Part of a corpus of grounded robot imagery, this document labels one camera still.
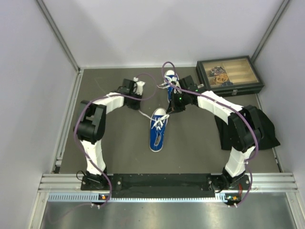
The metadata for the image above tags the aluminium frame rail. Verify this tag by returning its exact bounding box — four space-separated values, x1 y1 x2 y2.
38 173 298 192

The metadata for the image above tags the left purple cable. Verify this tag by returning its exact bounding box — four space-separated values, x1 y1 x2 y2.
73 73 157 206

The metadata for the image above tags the black cloth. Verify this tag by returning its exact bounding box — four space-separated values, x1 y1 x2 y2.
214 105 280 153

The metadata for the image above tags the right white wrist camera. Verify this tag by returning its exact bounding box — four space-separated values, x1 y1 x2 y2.
170 75 181 88

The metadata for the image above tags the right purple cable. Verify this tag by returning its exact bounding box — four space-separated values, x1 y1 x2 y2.
162 61 259 207

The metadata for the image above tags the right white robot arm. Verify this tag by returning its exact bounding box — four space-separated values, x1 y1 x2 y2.
163 73 264 189

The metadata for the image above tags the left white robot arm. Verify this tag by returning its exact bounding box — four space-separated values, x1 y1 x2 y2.
73 77 145 191

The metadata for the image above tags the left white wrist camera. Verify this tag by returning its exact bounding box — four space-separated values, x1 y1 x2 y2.
133 77 145 95

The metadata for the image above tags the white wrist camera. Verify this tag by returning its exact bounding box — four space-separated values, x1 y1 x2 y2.
133 77 145 95
170 75 181 88

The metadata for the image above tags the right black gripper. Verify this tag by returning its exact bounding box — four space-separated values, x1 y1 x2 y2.
166 91 189 115

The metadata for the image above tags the black glass-lid jewelry box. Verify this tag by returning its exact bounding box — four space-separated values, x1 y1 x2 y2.
196 56 264 97

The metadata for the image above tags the blue sneaker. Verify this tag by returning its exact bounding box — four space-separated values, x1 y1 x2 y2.
139 108 170 152
157 70 182 103

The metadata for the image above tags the grey slotted cable duct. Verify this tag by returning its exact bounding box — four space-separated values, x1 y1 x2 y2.
48 193 238 203

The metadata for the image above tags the purple cable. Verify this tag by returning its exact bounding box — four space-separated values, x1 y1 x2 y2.
162 61 259 207
73 73 157 206

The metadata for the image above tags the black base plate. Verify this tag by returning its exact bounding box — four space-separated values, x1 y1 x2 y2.
96 174 250 198

